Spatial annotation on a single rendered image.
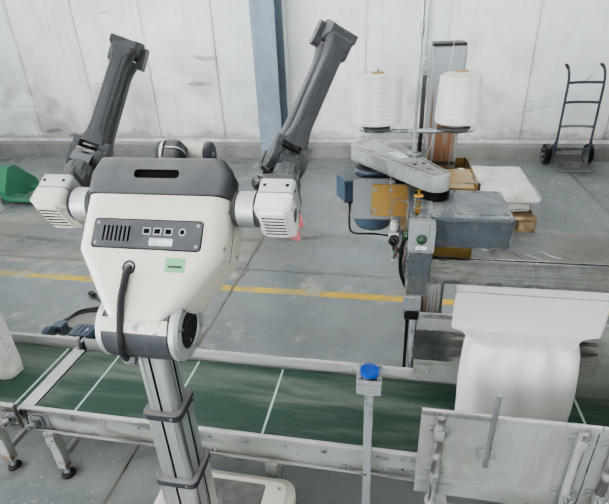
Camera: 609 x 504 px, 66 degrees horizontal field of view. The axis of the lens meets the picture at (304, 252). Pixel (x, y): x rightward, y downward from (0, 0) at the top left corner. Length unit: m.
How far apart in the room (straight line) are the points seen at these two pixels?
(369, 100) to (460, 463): 1.24
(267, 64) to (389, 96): 4.73
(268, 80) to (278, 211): 5.21
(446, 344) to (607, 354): 0.62
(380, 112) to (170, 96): 5.86
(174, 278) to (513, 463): 1.25
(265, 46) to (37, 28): 3.44
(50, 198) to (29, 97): 7.18
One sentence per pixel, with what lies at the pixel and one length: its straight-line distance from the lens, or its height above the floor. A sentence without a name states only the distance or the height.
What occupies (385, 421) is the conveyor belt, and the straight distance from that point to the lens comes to 2.05.
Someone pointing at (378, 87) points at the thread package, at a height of 1.65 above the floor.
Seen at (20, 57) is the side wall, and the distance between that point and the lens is 8.46.
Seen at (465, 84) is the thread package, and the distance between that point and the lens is 1.59.
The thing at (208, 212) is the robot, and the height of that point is 1.46.
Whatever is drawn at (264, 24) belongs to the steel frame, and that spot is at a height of 1.74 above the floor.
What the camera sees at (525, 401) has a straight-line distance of 1.93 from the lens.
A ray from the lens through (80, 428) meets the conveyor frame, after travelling 2.36.
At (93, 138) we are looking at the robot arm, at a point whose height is 1.57.
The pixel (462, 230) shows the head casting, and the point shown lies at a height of 1.29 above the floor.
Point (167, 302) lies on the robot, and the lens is 1.13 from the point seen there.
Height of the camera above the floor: 1.88
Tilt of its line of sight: 27 degrees down
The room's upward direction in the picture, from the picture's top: 3 degrees counter-clockwise
